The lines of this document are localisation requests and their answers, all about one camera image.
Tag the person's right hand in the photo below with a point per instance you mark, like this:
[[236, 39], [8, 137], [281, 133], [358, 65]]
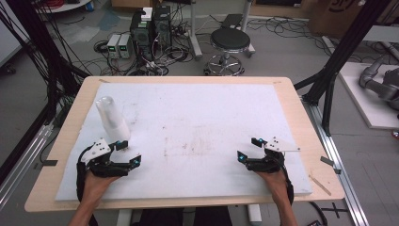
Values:
[[274, 185]]

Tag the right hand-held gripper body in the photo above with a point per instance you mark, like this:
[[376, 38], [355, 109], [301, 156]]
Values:
[[269, 160]]

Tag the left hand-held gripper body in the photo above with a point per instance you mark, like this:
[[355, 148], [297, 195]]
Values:
[[105, 164]]

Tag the person's left hand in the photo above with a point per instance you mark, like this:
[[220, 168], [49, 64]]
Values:
[[98, 186]]

